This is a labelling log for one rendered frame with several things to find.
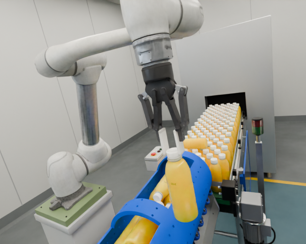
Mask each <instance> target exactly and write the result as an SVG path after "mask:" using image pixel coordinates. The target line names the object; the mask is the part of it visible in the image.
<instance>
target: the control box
mask: <svg viewBox="0 0 306 244"><path fill-rule="evenodd" d="M160 148H161V146H156V147H155V148H154V149H153V150H152V151H151V152H150V153H149V154H148V155H147V156H146V157H145V158H144V159H145V163H146V168H147V170H148V171H157V168H158V165H159V164H160V162H161V161H162V160H163V159H164V157H165V156H166V155H163V153H162V150H160V152H157V151H158V150H159V149H160ZM153 152H154V153H156V154H155V155H151V153H153Z"/></svg>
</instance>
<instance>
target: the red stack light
mask: <svg viewBox="0 0 306 244"><path fill-rule="evenodd" d="M251 121H252V126H253V127H262V126H263V120H261V121H253V120H251Z"/></svg>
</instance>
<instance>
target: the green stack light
mask: <svg viewBox="0 0 306 244"><path fill-rule="evenodd" d="M263 133H264V130H263V126H262V127H253V126H252V134H255V135H262V134H263Z"/></svg>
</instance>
